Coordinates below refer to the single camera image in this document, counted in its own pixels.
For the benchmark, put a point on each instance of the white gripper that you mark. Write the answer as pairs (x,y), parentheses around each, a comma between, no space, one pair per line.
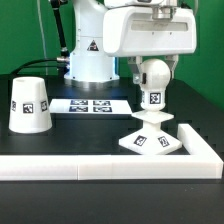
(134,32)

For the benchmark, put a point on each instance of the white lamp bulb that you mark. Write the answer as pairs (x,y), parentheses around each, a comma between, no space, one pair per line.
(156,76)

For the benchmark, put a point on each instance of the white lamp base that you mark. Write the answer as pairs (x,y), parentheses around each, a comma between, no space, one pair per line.
(150,139)

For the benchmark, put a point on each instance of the white lamp shade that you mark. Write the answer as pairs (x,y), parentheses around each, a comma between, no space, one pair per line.
(29,110)

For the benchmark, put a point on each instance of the white marker tag plate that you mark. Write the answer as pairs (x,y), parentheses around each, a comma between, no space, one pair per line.
(88,106)

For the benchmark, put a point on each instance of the white L-shaped corner fence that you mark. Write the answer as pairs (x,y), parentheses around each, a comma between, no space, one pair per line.
(201,162)

